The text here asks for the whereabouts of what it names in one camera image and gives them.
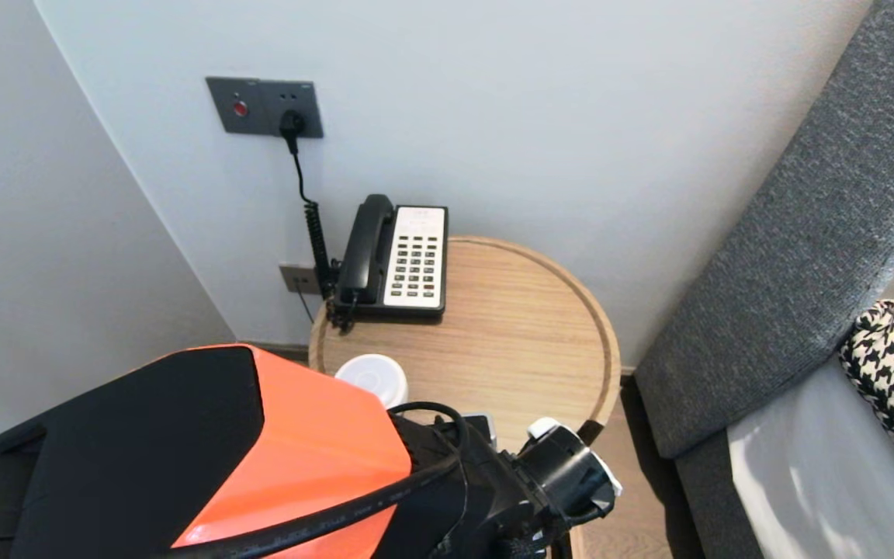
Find black plug with coiled cable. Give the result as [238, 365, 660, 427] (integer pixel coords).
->
[280, 109, 337, 300]

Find beige wall phone jack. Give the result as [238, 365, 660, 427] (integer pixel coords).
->
[280, 262, 322, 296]

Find black coiled handset cord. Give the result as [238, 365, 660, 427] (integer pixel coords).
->
[327, 289, 360, 328]

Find black telephone handset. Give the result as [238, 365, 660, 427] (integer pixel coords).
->
[336, 194, 398, 305]

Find gray fabric headboard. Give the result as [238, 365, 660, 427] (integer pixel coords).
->
[635, 0, 894, 460]

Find gray wall switch red button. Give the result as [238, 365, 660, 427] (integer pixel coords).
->
[206, 75, 265, 134]

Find white round smart speaker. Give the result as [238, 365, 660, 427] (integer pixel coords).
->
[336, 354, 409, 410]

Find black and white telephone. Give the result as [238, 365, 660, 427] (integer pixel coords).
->
[334, 205, 450, 318]

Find gray fabric bed frame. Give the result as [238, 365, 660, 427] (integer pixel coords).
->
[674, 431, 766, 559]

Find round wooden side table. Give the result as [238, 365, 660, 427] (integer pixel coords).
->
[309, 235, 622, 459]

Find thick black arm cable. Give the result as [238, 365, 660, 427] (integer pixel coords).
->
[168, 401, 471, 559]

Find gray wall power socket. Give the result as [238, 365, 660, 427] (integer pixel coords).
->
[261, 78, 325, 138]

